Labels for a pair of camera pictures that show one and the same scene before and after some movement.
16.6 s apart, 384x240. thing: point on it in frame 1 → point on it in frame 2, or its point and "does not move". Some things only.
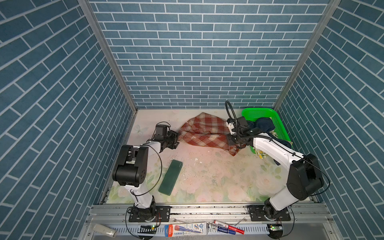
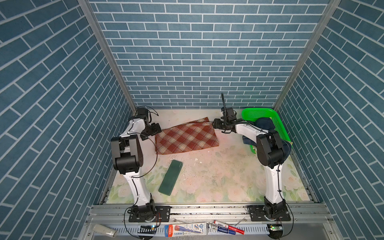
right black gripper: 229,138 → 216,123
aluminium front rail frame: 308,222 does not move
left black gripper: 174,135 → 155,128
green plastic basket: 278,131 does not move
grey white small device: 105,230 does not move
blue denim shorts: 266,125 does not move
